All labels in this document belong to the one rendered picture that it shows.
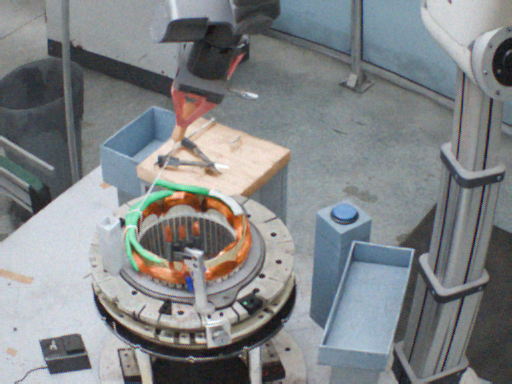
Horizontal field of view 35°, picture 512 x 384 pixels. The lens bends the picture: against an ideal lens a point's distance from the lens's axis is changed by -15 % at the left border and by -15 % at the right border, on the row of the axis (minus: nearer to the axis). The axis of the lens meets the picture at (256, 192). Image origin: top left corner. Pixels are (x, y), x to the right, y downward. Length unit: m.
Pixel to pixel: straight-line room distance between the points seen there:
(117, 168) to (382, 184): 1.84
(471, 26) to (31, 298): 1.08
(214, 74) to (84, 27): 2.99
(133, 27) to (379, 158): 1.20
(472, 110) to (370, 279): 0.33
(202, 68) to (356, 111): 2.67
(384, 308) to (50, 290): 0.74
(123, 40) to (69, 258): 2.18
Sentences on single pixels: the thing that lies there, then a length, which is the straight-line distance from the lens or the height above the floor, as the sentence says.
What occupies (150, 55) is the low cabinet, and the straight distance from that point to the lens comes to 3.86.
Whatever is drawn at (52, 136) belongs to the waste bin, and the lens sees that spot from 2.97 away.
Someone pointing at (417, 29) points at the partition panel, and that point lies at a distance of 3.69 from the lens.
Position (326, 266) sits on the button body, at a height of 0.94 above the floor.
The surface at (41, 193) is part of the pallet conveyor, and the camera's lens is 2.16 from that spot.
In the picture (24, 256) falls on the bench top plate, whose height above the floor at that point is 0.78.
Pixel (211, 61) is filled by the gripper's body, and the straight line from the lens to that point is 1.16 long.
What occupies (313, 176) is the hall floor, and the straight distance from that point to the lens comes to 3.41.
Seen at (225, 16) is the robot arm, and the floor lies 1.52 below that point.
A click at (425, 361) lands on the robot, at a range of 1.74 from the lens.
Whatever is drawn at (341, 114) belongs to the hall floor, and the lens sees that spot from 3.78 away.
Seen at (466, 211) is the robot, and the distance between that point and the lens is 1.49.
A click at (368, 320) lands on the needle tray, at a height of 1.03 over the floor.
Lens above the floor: 2.00
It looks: 37 degrees down
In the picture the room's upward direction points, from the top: straight up
